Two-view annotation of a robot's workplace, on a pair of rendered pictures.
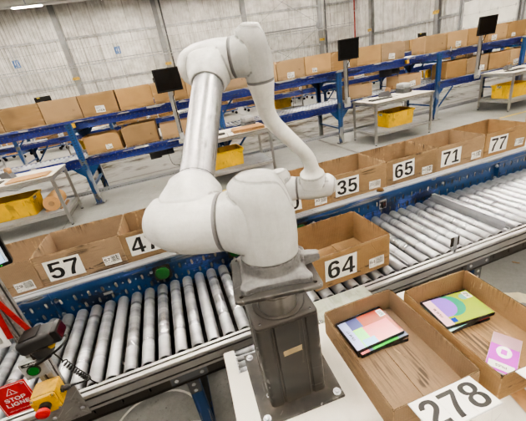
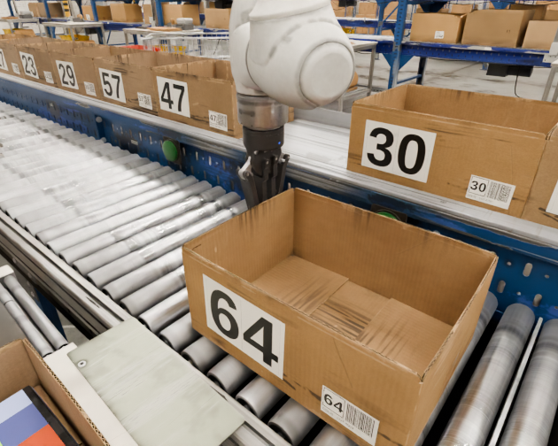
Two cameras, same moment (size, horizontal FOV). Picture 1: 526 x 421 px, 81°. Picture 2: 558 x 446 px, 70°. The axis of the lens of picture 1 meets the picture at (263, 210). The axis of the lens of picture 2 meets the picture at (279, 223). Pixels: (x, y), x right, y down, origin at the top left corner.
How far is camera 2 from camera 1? 121 cm
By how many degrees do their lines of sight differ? 48
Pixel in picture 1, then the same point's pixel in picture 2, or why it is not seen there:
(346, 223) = (461, 278)
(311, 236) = (348, 241)
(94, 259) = (132, 90)
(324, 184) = (277, 48)
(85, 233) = not seen: hidden behind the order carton
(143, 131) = (497, 25)
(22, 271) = (88, 68)
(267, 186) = not seen: outside the picture
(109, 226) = not seen: hidden behind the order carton
